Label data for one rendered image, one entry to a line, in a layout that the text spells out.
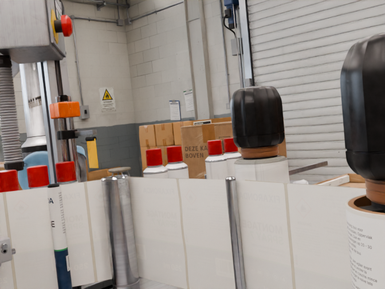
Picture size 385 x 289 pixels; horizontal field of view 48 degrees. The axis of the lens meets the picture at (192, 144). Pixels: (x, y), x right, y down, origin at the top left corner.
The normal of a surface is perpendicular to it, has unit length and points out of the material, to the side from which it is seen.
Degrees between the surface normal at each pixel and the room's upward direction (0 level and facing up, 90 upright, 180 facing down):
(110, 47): 90
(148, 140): 91
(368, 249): 90
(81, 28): 90
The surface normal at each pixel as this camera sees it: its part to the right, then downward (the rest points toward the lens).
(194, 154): -0.63, 0.10
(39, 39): 0.15, 0.04
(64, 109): 0.69, -0.03
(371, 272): -0.89, 0.11
